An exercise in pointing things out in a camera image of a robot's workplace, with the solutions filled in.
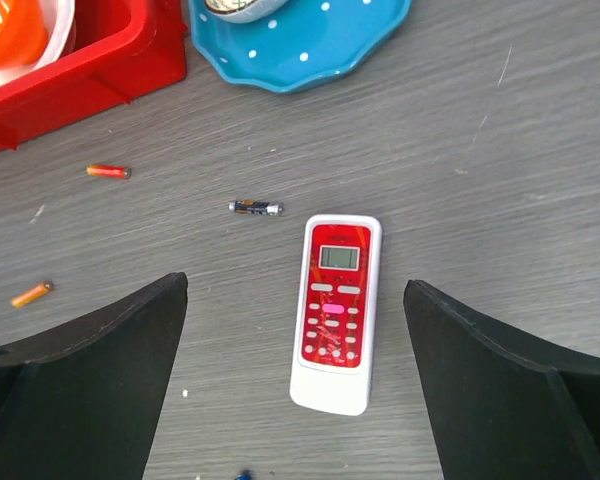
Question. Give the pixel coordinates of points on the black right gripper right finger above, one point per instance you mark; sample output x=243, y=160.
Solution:
x=502, y=403

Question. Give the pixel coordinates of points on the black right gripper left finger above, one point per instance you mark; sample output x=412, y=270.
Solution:
x=83, y=400

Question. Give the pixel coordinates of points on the white red remote control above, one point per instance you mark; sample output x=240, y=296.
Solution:
x=332, y=358

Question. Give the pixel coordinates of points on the orange AAA battery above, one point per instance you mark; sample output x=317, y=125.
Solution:
x=32, y=294

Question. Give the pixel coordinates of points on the blue AAA battery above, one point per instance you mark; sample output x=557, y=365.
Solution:
x=245, y=475

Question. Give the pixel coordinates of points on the red AAA battery near bin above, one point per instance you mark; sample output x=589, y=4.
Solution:
x=109, y=171

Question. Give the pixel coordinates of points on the black AAA battery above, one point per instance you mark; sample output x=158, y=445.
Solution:
x=256, y=207

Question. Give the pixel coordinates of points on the red plastic bin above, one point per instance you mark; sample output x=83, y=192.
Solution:
x=123, y=50

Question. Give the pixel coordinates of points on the orange bowl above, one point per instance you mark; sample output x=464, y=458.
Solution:
x=23, y=33

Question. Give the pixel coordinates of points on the white plate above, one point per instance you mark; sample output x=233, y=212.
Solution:
x=59, y=18

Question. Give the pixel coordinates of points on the blue polka dot plate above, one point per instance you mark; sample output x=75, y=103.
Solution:
x=299, y=46

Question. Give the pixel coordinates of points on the small patterned bowl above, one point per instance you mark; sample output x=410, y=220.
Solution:
x=243, y=11

